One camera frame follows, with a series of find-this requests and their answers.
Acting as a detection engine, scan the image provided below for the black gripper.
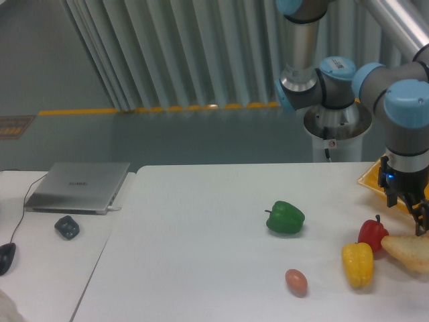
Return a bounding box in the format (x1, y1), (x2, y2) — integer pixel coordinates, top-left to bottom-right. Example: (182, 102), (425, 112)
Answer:
(378, 156), (428, 236)

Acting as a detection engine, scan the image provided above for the yellow bell pepper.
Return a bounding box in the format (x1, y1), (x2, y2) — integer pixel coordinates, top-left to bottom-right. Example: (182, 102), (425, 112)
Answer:
(341, 242), (374, 288)

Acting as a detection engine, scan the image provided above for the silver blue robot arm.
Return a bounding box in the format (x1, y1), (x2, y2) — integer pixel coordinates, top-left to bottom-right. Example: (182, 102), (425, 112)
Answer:
(275, 1), (428, 235)

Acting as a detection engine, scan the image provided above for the red bell pepper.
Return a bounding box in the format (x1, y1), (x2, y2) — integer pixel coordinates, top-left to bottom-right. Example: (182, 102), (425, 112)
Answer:
(357, 215), (389, 253)

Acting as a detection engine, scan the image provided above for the green bell pepper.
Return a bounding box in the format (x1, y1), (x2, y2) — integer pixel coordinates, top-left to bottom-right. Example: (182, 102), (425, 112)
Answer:
(265, 201), (305, 234)

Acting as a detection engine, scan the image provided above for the yellow plastic basket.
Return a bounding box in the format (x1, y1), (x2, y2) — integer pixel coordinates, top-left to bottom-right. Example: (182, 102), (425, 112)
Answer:
(358, 159), (428, 213)

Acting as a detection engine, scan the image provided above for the toast bread slice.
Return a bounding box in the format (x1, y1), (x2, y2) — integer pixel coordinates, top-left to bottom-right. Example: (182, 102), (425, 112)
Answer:
(381, 235), (428, 274)

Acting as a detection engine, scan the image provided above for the brown egg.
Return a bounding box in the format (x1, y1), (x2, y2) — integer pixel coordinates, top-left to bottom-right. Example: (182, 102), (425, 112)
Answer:
(285, 269), (308, 297)

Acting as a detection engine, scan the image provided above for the silver closed laptop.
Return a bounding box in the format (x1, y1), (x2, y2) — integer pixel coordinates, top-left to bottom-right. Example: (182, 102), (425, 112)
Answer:
(25, 162), (129, 215)

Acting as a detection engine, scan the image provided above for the small black plastic holder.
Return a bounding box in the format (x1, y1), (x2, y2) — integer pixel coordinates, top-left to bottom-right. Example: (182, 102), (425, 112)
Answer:
(54, 215), (80, 240)

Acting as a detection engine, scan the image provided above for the black computer mouse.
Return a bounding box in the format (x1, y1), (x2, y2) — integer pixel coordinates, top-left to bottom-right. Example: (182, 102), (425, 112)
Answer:
(0, 242), (16, 276)

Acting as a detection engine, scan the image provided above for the white cloth corner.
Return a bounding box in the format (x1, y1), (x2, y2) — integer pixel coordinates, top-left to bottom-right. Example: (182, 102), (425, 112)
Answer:
(1, 291), (24, 322)

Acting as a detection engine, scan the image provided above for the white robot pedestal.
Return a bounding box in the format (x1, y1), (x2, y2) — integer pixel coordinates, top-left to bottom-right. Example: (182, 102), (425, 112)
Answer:
(304, 102), (372, 162)

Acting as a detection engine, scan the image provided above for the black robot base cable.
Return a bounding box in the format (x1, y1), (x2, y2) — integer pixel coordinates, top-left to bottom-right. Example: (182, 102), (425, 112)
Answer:
(322, 125), (333, 164)

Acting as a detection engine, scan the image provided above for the black mouse cable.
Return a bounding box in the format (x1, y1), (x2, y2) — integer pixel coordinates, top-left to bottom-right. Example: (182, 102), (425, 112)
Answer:
(0, 168), (50, 245)

